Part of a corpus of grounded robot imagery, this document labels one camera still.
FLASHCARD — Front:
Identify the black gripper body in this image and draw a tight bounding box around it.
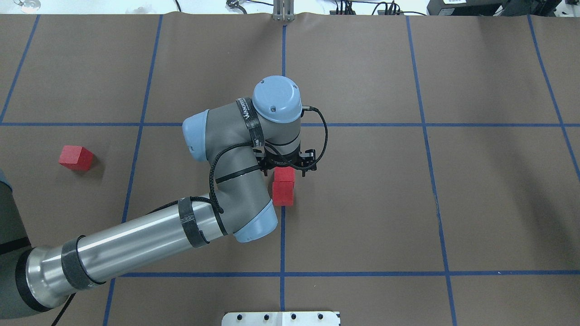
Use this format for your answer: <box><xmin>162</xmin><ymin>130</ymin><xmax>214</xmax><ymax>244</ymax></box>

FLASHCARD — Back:
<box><xmin>253</xmin><ymin>147</ymin><xmax>317</xmax><ymax>176</ymax></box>

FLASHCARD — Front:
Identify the red block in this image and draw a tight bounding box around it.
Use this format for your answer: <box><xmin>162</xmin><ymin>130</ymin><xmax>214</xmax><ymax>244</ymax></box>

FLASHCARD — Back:
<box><xmin>58</xmin><ymin>146</ymin><xmax>95</xmax><ymax>172</ymax></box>
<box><xmin>272</xmin><ymin>181</ymin><xmax>295</xmax><ymax>206</ymax></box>
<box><xmin>274</xmin><ymin>167</ymin><xmax>295</xmax><ymax>183</ymax></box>

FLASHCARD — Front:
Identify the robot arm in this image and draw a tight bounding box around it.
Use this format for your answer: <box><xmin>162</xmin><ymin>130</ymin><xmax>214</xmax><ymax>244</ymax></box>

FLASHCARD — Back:
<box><xmin>1</xmin><ymin>76</ymin><xmax>327</xmax><ymax>320</ymax></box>

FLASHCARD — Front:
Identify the black box with label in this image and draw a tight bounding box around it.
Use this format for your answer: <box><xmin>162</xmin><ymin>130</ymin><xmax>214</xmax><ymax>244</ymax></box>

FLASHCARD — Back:
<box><xmin>427</xmin><ymin>0</ymin><xmax>503</xmax><ymax>16</ymax></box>

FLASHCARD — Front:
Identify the round metal disc with clip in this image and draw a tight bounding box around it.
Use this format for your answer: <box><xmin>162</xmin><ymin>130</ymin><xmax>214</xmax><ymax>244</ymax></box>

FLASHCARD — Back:
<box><xmin>13</xmin><ymin>0</ymin><xmax>41</xmax><ymax>14</ymax></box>

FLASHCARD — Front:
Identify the aluminium frame post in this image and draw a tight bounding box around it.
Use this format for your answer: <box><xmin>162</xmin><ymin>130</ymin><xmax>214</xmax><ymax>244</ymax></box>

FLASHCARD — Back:
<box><xmin>272</xmin><ymin>0</ymin><xmax>295</xmax><ymax>22</ymax></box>

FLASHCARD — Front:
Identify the white pedestal column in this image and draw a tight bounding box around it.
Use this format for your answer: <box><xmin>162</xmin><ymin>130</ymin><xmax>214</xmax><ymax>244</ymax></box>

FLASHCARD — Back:
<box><xmin>221</xmin><ymin>311</ymin><xmax>341</xmax><ymax>326</ymax></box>

